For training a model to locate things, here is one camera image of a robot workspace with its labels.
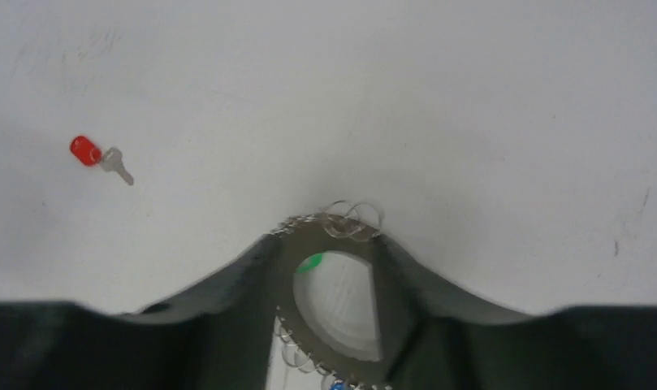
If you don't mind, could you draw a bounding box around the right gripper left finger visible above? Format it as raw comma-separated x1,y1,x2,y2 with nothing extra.
0,235,281,389

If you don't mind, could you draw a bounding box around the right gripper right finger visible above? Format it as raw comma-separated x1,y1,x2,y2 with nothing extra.
374,235,657,389

